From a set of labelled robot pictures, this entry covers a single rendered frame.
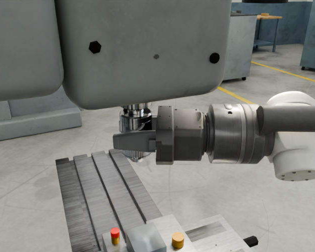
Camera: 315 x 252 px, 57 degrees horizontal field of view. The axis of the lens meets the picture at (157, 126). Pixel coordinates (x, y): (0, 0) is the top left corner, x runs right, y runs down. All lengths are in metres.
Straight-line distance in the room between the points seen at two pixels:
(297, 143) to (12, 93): 0.34
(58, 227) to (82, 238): 1.42
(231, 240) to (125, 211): 0.29
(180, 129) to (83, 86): 0.15
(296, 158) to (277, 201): 2.01
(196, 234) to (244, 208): 1.66
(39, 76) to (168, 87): 0.13
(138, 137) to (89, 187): 0.51
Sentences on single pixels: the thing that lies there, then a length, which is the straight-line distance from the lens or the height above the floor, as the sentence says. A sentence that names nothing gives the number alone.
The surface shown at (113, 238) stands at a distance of 0.56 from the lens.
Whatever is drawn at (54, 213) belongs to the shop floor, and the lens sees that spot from 2.28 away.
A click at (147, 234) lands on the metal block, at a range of 0.53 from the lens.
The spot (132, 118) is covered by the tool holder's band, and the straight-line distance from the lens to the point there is 0.40.
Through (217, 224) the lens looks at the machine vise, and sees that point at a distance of 0.67.
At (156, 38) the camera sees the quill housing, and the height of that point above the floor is 1.38.
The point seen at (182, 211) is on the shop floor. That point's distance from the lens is 2.18.
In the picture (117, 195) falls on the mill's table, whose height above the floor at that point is 0.91.
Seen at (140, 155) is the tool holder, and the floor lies 1.21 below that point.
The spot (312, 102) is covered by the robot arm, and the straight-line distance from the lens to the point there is 0.48.
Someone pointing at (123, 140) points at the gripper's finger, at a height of 1.24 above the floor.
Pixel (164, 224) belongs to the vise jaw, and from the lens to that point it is 0.60.
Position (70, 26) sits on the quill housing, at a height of 1.40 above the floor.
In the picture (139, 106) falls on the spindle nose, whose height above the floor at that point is 1.28.
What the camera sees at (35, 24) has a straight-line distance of 0.26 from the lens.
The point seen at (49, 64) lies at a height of 1.37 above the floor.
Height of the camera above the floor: 1.43
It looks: 25 degrees down
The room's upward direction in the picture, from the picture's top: straight up
